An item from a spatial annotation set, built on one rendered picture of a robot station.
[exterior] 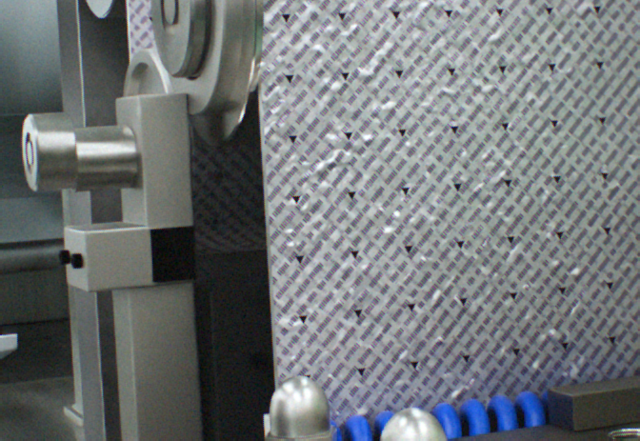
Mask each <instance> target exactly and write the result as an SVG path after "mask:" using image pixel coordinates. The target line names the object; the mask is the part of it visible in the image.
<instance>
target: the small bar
mask: <svg viewBox="0 0 640 441"><path fill-rule="evenodd" d="M548 399H549V420H550V423H551V424H553V425H556V426H559V427H562V428H565V429H568V430H571V431H585V430H591V429H598V428H604V427H610V426H616V425H623V424H628V423H635V422H640V375H637V376H630V377H623V378H616V379H610V380H603V381H595V382H589V383H582V384H575V385H567V386H561V387H554V388H548Z"/></svg>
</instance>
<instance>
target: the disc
mask: <svg viewBox="0 0 640 441"><path fill-rule="evenodd" d="M263 31H264V0H243V35H242V47H241V55H240V62H239V68H238V72H237V77H236V80H235V84H234V87H233V91H232V93H231V96H230V99H229V101H228V103H227V105H226V106H225V107H224V108H223V109H222V110H221V111H220V112H219V113H217V114H214V115H197V116H194V115H191V114H189V113H188V115H189V119H190V122H191V123H192V125H193V127H194V129H195V130H196V132H197V133H198V134H199V135H200V137H201V138H202V139H203V140H205V141H206V142H207V143H208V144H210V145H212V146H215V147H222V146H226V145H228V144H230V143H231V142H233V141H234V140H235V139H236V137H237V136H238V135H239V133H240V132H241V131H242V129H243V128H244V126H245V125H246V122H247V120H248V118H249V115H250V111H251V108H252V105H253V101H254V97H255V93H256V90H257V85H258V79H259V72H260V67H261V59H262V48H263Z"/></svg>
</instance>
